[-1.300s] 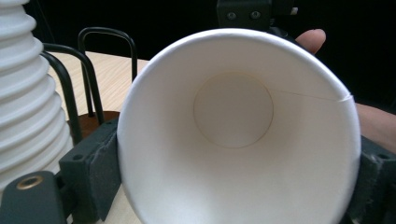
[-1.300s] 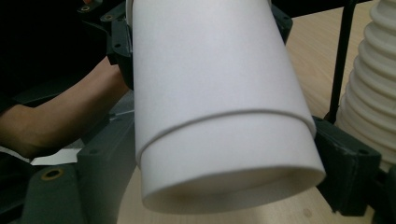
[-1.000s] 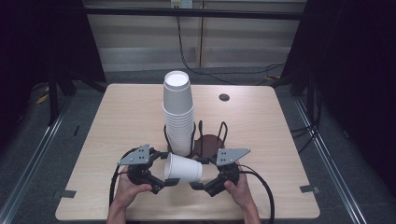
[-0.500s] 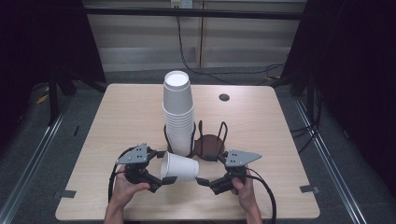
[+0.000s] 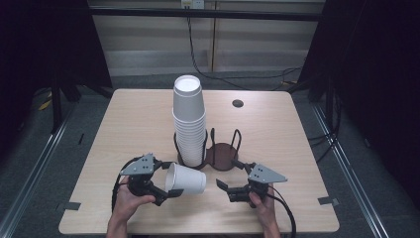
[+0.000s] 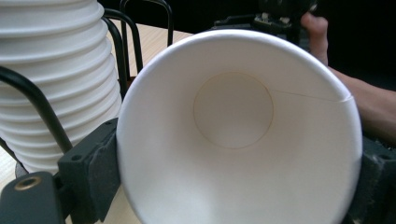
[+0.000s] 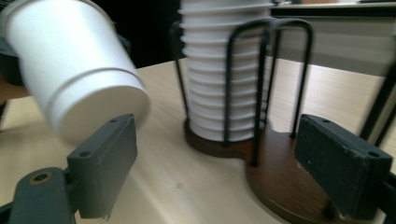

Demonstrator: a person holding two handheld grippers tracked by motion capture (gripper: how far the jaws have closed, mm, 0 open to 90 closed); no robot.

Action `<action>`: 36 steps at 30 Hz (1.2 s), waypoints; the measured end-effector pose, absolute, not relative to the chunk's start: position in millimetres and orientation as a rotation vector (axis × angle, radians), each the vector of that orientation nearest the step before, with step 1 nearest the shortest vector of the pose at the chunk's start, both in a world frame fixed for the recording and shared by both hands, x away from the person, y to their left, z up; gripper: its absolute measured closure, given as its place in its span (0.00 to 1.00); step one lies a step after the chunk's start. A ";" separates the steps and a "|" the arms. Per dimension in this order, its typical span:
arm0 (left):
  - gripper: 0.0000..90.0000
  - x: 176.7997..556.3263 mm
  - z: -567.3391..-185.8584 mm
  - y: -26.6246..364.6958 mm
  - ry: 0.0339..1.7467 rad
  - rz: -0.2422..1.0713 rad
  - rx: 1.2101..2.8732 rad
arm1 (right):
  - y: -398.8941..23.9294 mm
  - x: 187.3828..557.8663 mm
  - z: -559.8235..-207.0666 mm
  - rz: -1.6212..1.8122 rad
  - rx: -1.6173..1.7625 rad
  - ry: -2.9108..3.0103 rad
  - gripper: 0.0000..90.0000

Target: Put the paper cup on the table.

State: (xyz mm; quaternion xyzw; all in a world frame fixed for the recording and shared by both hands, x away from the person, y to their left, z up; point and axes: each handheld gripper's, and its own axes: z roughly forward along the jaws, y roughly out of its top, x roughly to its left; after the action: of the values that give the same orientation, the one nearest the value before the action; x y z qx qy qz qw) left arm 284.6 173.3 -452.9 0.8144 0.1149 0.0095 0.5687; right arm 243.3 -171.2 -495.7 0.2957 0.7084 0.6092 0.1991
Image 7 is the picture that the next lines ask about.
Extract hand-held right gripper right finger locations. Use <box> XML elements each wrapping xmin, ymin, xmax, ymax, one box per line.
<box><xmin>293</xmin><ymin>113</ymin><xmax>394</xmax><ymax>220</ymax></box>

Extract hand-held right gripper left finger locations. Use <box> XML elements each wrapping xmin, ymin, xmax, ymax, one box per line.
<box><xmin>65</xmin><ymin>113</ymin><xmax>138</xmax><ymax>220</ymax></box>

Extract single white paper cup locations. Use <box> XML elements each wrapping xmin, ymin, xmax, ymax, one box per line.
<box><xmin>0</xmin><ymin>0</ymin><xmax>151</xmax><ymax>147</ymax></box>

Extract black wire wooden cup holder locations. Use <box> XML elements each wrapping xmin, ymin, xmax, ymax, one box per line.
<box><xmin>169</xmin><ymin>17</ymin><xmax>387</xmax><ymax>224</ymax></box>

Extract stack of white paper cups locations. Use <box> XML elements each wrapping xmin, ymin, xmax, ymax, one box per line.
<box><xmin>177</xmin><ymin>0</ymin><xmax>275</xmax><ymax>143</ymax></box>

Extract black metal stand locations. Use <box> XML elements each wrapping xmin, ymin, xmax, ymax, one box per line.
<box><xmin>359</xmin><ymin>59</ymin><xmax>396</xmax><ymax>147</ymax></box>

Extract dark background desk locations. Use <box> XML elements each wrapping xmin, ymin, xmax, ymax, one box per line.
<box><xmin>270</xmin><ymin>2</ymin><xmax>396</xmax><ymax>18</ymax></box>

